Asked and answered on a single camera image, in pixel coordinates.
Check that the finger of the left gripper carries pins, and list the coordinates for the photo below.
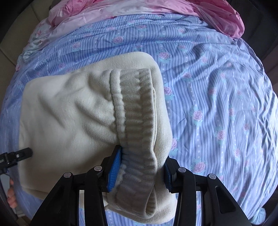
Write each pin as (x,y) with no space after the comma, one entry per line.
(18,155)

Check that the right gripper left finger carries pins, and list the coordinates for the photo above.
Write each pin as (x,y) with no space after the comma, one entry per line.
(61,205)

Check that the left hand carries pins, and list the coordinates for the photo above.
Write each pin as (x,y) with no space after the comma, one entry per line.
(11,198)

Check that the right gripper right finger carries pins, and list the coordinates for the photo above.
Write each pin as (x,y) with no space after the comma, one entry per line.
(218,207)

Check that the blue striped floral bedsheet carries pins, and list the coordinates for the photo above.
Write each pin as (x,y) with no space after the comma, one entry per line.
(220,102)

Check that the pink satin duvet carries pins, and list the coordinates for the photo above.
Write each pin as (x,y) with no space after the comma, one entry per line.
(218,14)

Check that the cream white pants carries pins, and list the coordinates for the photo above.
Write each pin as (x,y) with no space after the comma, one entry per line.
(73,121)

